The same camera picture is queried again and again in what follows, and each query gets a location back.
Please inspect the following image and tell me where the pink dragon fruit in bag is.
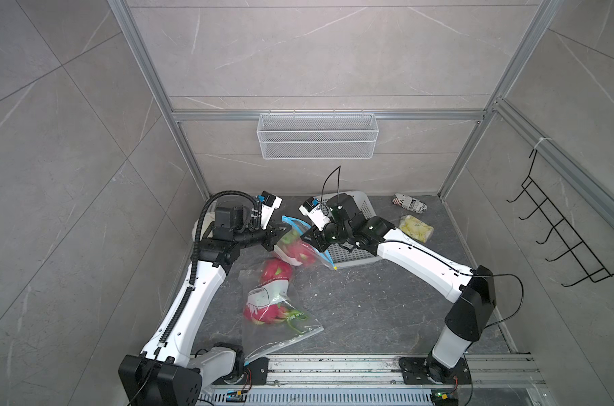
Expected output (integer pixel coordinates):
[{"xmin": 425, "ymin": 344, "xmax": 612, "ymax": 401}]
[{"xmin": 274, "ymin": 230, "xmax": 318, "ymax": 267}]

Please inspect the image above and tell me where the clear zip-top bag blue seal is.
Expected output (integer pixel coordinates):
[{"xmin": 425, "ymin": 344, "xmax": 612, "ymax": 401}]
[{"xmin": 274, "ymin": 216, "xmax": 337, "ymax": 270}]

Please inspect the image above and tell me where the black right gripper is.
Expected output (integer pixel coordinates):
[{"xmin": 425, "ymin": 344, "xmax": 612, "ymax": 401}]
[{"xmin": 299, "ymin": 217, "xmax": 352, "ymax": 253}]

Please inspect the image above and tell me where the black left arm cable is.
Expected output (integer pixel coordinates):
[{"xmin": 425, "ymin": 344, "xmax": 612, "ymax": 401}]
[{"xmin": 187, "ymin": 189, "xmax": 259, "ymax": 285}]

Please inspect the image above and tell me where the white perforated plastic basket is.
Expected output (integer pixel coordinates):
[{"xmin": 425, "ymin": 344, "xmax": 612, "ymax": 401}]
[{"xmin": 320, "ymin": 191, "xmax": 387, "ymax": 268}]

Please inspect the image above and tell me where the pink dragon fruit upper near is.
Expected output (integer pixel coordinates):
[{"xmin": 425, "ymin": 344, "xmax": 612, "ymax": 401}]
[{"xmin": 259, "ymin": 258, "xmax": 294, "ymax": 285}]

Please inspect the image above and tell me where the yellow crumpled snack packet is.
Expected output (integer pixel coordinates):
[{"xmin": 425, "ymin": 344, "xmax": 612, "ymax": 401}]
[{"xmin": 399, "ymin": 215, "xmax": 435, "ymax": 243}]

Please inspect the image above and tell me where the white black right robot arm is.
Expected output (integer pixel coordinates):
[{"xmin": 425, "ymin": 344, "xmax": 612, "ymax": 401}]
[{"xmin": 299, "ymin": 194, "xmax": 496, "ymax": 384}]

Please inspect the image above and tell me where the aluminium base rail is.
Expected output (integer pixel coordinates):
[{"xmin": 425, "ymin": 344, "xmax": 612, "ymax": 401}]
[{"xmin": 197, "ymin": 355, "xmax": 555, "ymax": 405}]

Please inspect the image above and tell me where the black wire hook rack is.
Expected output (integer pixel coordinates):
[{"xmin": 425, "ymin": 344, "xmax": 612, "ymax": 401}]
[{"xmin": 506, "ymin": 149, "xmax": 614, "ymax": 288}]

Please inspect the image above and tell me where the white plush toy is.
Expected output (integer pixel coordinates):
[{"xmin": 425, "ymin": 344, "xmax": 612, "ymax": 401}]
[{"xmin": 191, "ymin": 211, "xmax": 215, "ymax": 241}]

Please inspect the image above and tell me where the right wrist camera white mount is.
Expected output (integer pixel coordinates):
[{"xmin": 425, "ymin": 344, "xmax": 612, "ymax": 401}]
[{"xmin": 299, "ymin": 196, "xmax": 332, "ymax": 231}]

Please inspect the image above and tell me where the clear zip-top bag near rail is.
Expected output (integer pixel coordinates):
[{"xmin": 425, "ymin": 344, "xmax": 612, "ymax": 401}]
[{"xmin": 239, "ymin": 258, "xmax": 324, "ymax": 364}]

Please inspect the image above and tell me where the white wire mesh wall shelf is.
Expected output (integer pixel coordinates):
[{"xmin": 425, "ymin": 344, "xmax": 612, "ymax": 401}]
[{"xmin": 256, "ymin": 113, "xmax": 379, "ymax": 160}]

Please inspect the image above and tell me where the white red toy car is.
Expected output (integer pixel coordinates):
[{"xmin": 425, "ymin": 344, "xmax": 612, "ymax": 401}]
[{"xmin": 391, "ymin": 194, "xmax": 428, "ymax": 214}]

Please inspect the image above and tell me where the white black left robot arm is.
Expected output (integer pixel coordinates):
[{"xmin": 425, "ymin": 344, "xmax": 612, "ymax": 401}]
[{"xmin": 118, "ymin": 222, "xmax": 289, "ymax": 405}]

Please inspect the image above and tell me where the pink dragon fruit lower near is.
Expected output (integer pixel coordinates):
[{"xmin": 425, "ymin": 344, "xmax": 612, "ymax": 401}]
[{"xmin": 244, "ymin": 302, "xmax": 309, "ymax": 334}]

